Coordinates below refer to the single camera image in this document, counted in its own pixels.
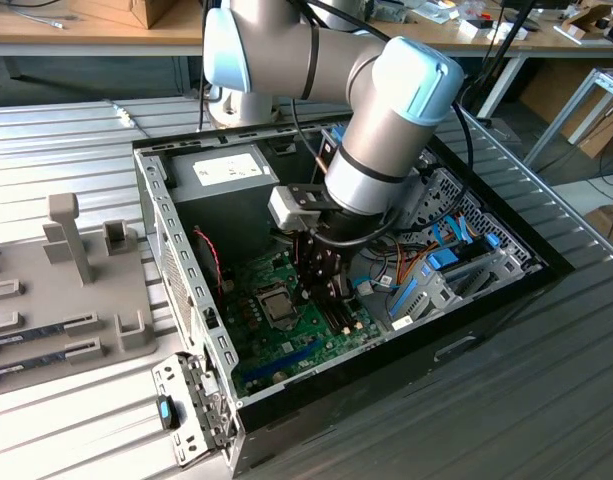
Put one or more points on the grey metal disk bay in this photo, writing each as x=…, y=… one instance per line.
x=466, y=285

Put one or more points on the blue disk carrier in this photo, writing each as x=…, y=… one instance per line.
x=405, y=297
x=442, y=261

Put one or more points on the grey metal device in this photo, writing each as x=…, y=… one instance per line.
x=391, y=11

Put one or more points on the white four-pin board connector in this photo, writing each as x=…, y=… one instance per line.
x=229, y=286

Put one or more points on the blue RAM stick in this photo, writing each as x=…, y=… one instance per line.
x=31, y=365
x=31, y=336

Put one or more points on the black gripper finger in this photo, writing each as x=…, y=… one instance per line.
x=331, y=272
x=306, y=270

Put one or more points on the black teal latch button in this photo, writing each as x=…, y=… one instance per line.
x=165, y=412

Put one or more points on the clear plastic packet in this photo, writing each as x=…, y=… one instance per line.
x=438, y=12

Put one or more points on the grey parts rack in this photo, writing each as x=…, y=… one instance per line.
x=51, y=300

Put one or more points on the aluminium profile frame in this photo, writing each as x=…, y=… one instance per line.
x=561, y=116

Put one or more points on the black open PC case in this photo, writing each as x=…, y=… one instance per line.
x=386, y=390

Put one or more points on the round coin battery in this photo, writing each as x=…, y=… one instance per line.
x=277, y=378

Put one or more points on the black tripod stand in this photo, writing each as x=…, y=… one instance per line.
x=510, y=44

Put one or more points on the brown cardboard box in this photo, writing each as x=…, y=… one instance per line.
x=136, y=12

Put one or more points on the grey metal drive cage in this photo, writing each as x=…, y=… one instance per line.
x=416, y=190

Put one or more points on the black RAM slot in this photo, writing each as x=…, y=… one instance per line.
x=347, y=314
x=332, y=320

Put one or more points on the grey metal card bracket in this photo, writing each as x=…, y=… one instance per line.
x=171, y=375

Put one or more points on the wooden desk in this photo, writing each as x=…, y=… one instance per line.
x=36, y=35
x=546, y=45

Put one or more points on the grey power supply unit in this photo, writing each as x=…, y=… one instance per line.
x=221, y=200

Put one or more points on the large flat cardboard sheet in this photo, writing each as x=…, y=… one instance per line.
x=601, y=135

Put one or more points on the open small cardboard box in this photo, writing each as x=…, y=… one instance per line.
x=586, y=20

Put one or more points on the green motherboard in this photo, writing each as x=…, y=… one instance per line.
x=286, y=350

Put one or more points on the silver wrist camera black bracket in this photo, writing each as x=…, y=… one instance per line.
x=288, y=207

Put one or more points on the blue expansion slot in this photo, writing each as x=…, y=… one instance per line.
x=281, y=362

